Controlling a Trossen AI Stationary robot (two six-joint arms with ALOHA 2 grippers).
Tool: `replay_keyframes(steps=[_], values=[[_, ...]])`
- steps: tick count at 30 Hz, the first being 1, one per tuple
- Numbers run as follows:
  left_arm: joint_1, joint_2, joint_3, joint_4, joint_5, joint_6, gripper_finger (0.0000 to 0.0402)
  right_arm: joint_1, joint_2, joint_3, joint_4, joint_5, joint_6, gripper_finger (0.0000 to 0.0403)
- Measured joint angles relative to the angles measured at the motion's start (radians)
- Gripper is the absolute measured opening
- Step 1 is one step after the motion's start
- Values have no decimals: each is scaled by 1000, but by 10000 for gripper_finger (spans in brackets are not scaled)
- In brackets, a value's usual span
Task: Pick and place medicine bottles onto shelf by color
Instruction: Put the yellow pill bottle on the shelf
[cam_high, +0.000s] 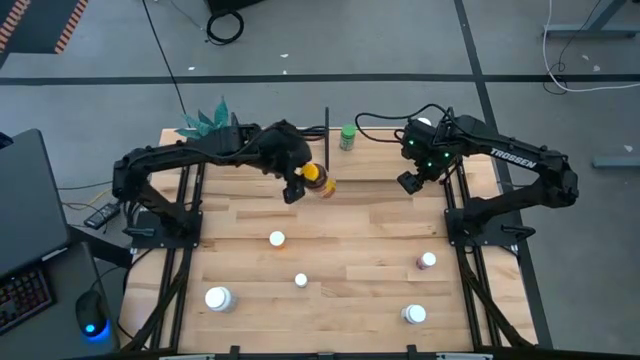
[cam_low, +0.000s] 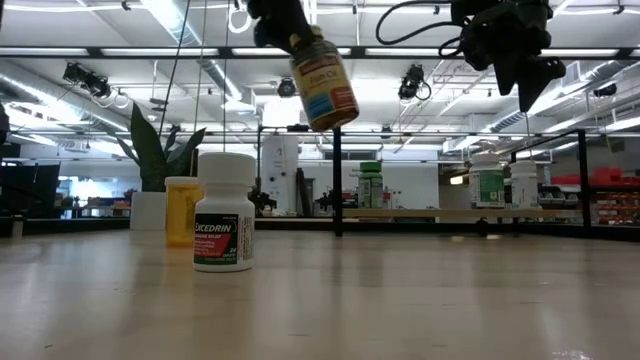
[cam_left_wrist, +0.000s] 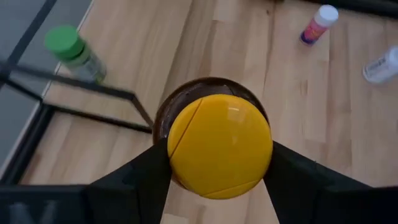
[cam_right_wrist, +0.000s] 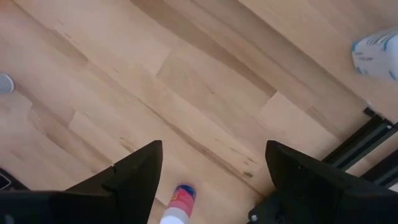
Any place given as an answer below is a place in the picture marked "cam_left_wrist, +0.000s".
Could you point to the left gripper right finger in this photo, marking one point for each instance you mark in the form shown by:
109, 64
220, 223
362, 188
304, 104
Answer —
311, 196

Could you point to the small white medicine bottle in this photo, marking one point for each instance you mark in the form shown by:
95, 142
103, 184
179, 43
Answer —
381, 67

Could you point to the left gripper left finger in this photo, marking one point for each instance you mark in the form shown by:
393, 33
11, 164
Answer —
133, 193

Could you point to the green bottle with green cap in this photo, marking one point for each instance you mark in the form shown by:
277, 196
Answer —
66, 43

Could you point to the brown fish oil bottle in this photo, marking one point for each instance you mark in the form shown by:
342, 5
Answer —
217, 146

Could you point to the pink label bottle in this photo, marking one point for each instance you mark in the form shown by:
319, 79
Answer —
317, 26

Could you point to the wooden shelf with black frame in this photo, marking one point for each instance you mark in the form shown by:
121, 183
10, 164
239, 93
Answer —
93, 87

